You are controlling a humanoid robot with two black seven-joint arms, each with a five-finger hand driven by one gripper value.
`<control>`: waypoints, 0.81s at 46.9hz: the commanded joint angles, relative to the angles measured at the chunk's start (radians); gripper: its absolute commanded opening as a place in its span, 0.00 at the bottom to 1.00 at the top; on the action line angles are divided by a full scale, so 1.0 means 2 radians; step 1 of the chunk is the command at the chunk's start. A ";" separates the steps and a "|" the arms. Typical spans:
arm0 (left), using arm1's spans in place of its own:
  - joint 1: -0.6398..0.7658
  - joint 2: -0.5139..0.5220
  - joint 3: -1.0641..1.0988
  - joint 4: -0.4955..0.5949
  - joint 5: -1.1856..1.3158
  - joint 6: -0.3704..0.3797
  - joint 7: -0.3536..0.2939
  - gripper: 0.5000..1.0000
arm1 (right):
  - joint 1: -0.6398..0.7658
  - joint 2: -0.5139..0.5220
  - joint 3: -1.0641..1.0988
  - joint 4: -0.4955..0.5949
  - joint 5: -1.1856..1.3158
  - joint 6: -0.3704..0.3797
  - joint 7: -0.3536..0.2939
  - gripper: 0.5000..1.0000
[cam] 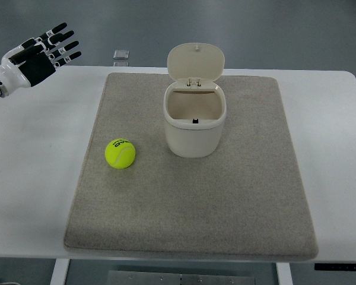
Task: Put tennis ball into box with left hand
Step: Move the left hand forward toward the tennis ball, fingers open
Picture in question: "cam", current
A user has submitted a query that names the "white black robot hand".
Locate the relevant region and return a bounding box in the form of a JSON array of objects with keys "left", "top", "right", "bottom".
[{"left": 0, "top": 23, "right": 81, "bottom": 98}]

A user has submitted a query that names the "yellow tennis ball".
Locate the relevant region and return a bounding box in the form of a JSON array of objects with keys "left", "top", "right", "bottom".
[{"left": 104, "top": 138, "right": 136, "bottom": 169}]

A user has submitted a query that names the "clear floor plate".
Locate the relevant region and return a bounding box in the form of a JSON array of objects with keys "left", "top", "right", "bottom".
[{"left": 113, "top": 50, "right": 129, "bottom": 59}]

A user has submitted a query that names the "cream lidded bin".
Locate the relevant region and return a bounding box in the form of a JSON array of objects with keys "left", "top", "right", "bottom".
[{"left": 163, "top": 43, "right": 227, "bottom": 158}]

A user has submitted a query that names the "white left table leg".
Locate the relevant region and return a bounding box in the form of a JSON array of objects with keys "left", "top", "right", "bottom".
[{"left": 50, "top": 258, "right": 70, "bottom": 285}]

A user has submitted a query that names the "white table leg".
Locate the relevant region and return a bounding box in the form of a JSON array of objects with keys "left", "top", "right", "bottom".
[
  {"left": 50, "top": 258, "right": 70, "bottom": 285},
  {"left": 276, "top": 262, "right": 293, "bottom": 285}
]

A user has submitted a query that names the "beige felt mat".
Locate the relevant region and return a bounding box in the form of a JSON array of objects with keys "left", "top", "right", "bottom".
[{"left": 63, "top": 73, "right": 318, "bottom": 261}]

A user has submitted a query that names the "white right table leg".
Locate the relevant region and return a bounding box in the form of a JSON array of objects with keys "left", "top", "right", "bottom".
[{"left": 276, "top": 262, "right": 293, "bottom": 285}]

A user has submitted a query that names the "black table control panel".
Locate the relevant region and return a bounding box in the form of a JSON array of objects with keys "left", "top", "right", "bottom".
[{"left": 314, "top": 263, "right": 356, "bottom": 272}]

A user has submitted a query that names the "grey metal base plate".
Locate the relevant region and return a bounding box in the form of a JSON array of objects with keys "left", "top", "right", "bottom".
[{"left": 106, "top": 271, "right": 256, "bottom": 285}]

